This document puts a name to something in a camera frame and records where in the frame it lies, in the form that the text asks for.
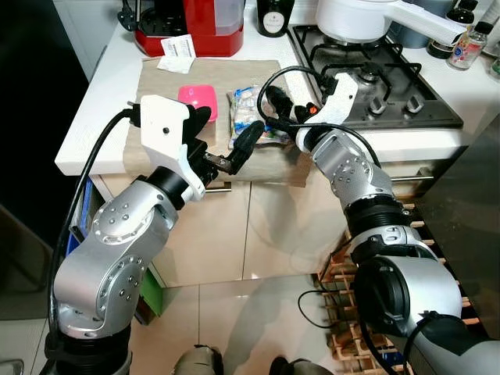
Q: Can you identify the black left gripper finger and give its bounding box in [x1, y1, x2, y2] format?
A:
[231, 121, 265, 174]
[187, 106, 213, 143]

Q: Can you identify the robot leg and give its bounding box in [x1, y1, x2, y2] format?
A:
[172, 344, 225, 375]
[269, 355, 315, 375]

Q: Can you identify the red coffee machine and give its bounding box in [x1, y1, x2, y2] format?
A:
[117, 0, 248, 58]

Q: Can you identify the beige kitchen cabinet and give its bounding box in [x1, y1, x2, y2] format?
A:
[90, 152, 438, 288]

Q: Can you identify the dark sauce bottle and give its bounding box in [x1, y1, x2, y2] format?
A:
[427, 2, 477, 60]

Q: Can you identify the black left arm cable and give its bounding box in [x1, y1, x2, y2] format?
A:
[47, 105, 143, 375]

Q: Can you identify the green plastic board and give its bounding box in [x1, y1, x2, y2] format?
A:
[139, 267, 166, 318]

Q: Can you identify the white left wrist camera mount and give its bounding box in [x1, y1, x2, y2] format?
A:
[139, 95, 210, 201]

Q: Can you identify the dark bottle round label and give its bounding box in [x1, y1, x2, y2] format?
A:
[256, 0, 296, 38]

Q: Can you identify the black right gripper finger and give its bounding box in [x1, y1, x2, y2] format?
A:
[267, 84, 295, 120]

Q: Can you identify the white paper card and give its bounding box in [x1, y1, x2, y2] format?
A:
[160, 34, 196, 60]

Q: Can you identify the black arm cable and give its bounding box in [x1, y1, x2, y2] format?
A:
[47, 105, 143, 375]
[256, 66, 384, 174]

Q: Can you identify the white saucepan with handle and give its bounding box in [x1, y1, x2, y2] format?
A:
[315, 0, 470, 48]

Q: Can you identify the black gas hob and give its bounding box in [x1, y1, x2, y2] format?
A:
[287, 23, 465, 130]

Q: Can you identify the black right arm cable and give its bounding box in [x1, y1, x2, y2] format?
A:
[256, 66, 384, 174]

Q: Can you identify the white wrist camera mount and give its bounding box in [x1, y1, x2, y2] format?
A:
[295, 72, 359, 151]
[139, 95, 210, 201]

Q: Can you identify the robot right leg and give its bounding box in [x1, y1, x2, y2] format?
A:
[269, 355, 315, 375]

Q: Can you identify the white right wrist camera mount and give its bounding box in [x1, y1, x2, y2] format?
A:
[295, 72, 359, 151]

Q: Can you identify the clear plastic food bag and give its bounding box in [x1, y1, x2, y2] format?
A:
[227, 84, 296, 149]

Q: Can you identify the robot left leg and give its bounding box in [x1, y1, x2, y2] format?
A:
[172, 344, 225, 375]

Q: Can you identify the pink plastic container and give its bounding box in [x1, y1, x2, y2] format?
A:
[177, 84, 219, 120]

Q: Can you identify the white sachet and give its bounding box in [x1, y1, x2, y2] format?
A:
[156, 56, 193, 75]

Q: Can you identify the small bottle colourful label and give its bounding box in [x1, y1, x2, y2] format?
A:
[448, 22, 491, 71]

